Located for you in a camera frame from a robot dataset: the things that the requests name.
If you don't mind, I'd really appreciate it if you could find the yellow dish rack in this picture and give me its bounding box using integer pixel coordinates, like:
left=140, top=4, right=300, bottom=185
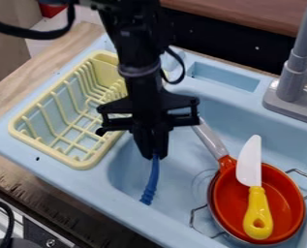
left=7, top=49, right=133, bottom=171

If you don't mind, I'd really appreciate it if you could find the black cable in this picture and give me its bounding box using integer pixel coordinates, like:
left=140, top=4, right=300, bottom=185
left=0, top=3, right=78, bottom=41
left=0, top=200, right=17, bottom=248

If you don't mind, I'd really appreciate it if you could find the orange pan with silver handle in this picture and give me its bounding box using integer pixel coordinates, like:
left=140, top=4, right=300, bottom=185
left=190, top=117, right=307, bottom=246

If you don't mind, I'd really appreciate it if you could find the grey tap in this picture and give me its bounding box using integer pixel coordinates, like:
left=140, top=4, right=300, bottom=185
left=261, top=0, right=307, bottom=127

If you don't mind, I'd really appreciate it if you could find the red object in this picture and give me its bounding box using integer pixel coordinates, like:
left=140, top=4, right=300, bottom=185
left=38, top=1, right=71, bottom=19

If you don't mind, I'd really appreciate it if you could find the toy knife with yellow handle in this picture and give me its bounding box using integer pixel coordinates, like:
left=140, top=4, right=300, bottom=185
left=234, top=134, right=275, bottom=241

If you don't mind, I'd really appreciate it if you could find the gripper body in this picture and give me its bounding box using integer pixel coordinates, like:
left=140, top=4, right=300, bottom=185
left=94, top=87, right=201, bottom=138

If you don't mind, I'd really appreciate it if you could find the light blue toy sink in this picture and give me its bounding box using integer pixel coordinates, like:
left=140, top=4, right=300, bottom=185
left=0, top=32, right=307, bottom=248

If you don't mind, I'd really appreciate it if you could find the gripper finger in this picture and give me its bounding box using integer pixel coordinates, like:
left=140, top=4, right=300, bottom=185
left=151, top=129, right=171, bottom=161
left=131, top=130, right=156, bottom=161

